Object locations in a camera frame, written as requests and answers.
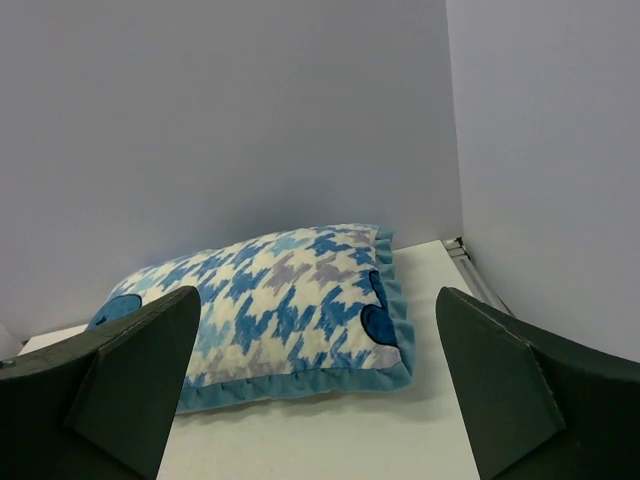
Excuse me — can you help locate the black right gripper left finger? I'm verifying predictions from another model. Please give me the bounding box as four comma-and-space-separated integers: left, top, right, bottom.
1, 286, 201, 479

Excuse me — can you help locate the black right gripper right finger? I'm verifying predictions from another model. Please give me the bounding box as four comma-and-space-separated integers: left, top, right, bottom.
436, 287, 639, 479

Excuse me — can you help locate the blue patterned pillowcase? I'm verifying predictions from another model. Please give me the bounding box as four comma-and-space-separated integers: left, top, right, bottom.
93, 223, 416, 414

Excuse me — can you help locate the aluminium table frame rail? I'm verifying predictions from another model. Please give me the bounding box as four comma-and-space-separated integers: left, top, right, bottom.
443, 237, 512, 315

